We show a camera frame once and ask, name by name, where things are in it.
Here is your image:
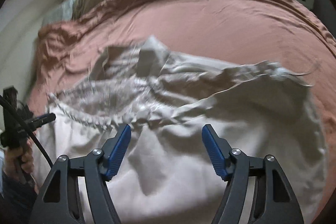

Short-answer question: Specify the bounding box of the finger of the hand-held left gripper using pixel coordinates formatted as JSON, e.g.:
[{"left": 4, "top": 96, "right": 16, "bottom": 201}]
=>
[{"left": 33, "top": 113, "right": 56, "bottom": 127}]

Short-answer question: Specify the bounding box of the person's left hand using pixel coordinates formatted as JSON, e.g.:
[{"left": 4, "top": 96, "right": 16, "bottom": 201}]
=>
[{"left": 4, "top": 140, "right": 34, "bottom": 184}]

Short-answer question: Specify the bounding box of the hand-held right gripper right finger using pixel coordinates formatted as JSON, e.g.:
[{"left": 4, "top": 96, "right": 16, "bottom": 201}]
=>
[{"left": 202, "top": 124, "right": 305, "bottom": 224}]

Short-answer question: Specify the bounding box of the person's left forearm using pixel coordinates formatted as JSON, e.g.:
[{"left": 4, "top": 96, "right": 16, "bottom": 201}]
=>
[{"left": 0, "top": 171, "right": 38, "bottom": 224}]

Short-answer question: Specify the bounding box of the cream padded headboard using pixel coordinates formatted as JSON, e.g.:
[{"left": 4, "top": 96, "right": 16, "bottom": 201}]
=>
[{"left": 0, "top": 0, "right": 67, "bottom": 101}]

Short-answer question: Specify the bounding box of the light patterned pillow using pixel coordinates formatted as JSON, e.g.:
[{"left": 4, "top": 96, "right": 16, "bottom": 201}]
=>
[{"left": 42, "top": 0, "right": 82, "bottom": 25}]

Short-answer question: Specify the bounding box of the bed with brown sheet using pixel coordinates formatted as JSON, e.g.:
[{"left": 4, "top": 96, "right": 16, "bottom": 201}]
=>
[{"left": 28, "top": 0, "right": 336, "bottom": 188}]

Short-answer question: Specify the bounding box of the left hand-held gripper black cable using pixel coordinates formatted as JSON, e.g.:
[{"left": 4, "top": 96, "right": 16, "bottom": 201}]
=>
[{"left": 0, "top": 99, "right": 53, "bottom": 170}]

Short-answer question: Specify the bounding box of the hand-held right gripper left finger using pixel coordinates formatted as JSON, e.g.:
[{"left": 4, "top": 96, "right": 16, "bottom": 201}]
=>
[{"left": 29, "top": 124, "right": 132, "bottom": 224}]

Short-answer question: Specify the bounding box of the beige jacket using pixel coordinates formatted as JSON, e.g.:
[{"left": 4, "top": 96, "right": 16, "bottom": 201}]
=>
[{"left": 30, "top": 35, "right": 329, "bottom": 224}]

